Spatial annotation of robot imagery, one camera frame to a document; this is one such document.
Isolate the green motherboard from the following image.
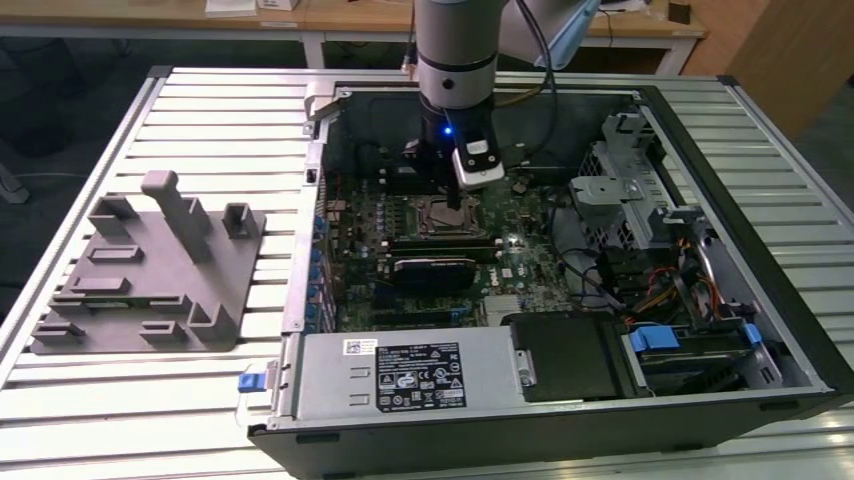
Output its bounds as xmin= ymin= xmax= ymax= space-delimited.
xmin=318 ymin=168 xmax=580 ymax=335

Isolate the metal socket cover frame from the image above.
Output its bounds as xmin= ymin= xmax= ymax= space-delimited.
xmin=414 ymin=195 xmax=486 ymax=237

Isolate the black open PC case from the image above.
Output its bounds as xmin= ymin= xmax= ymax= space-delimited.
xmin=245 ymin=71 xmax=854 ymax=480

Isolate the CPU socket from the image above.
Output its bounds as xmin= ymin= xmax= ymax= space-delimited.
xmin=412 ymin=193 xmax=488 ymax=240

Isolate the black internal cable bundle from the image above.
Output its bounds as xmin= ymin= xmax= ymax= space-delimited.
xmin=557 ymin=239 xmax=646 ymax=311

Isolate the wooden desk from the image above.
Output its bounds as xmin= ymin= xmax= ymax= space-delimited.
xmin=0 ymin=0 xmax=710 ymax=76

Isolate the silver metal disk bay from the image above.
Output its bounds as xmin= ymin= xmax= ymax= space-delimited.
xmin=566 ymin=112 xmax=680 ymax=251

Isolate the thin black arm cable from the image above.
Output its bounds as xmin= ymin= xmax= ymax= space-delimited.
xmin=513 ymin=0 xmax=560 ymax=164

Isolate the hard disk in blue carrier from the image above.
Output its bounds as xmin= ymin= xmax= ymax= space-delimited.
xmin=620 ymin=323 xmax=766 ymax=396

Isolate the silver square CPU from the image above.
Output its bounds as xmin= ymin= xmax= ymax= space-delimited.
xmin=430 ymin=204 xmax=473 ymax=229

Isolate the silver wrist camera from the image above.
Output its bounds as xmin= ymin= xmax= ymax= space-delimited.
xmin=450 ymin=144 xmax=508 ymax=190

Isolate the black graphics card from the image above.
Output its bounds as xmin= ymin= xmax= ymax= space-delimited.
xmin=389 ymin=257 xmax=480 ymax=294

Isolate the silver power supply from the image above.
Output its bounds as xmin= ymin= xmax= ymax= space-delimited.
xmin=265 ymin=331 xmax=537 ymax=422

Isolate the wooden cabinet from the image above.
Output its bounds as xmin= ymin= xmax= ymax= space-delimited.
xmin=684 ymin=0 xmax=854 ymax=140

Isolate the grey stand foot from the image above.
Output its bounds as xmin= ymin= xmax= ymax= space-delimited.
xmin=0 ymin=162 xmax=29 ymax=204

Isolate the grey parts rack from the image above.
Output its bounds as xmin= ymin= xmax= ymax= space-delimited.
xmin=29 ymin=169 xmax=270 ymax=356

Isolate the orange yellow wire bundle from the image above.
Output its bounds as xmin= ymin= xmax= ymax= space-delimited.
xmin=624 ymin=264 xmax=730 ymax=324

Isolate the black expansion slot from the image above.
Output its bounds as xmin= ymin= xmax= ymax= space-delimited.
xmin=370 ymin=310 xmax=457 ymax=326

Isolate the small silver heatsink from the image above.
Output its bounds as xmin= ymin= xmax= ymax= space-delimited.
xmin=482 ymin=293 xmax=526 ymax=319

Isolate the blue power supply latch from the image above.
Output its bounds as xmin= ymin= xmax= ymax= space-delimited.
xmin=238 ymin=363 xmax=282 ymax=395

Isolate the black drive bay cover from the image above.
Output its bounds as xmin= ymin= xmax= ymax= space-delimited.
xmin=498 ymin=310 xmax=646 ymax=404

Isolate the white paper stack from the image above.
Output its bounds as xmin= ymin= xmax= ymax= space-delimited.
xmin=205 ymin=0 xmax=259 ymax=16

